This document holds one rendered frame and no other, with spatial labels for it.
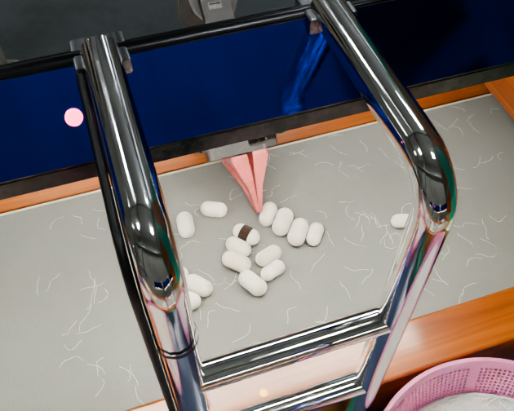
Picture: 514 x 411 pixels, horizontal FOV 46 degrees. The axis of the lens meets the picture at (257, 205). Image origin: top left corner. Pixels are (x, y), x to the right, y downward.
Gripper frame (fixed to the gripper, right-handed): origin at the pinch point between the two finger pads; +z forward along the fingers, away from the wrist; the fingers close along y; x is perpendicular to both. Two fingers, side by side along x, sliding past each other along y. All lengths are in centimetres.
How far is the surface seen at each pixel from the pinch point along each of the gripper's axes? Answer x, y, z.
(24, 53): 151, -36, -58
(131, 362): -7.7, -18.8, 11.9
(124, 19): 156, 0, -64
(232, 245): -2.6, -4.5, 3.6
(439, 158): -43.8, 1.1, -4.0
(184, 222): 0.2, -9.0, -0.3
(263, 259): -4.6, -1.8, 5.8
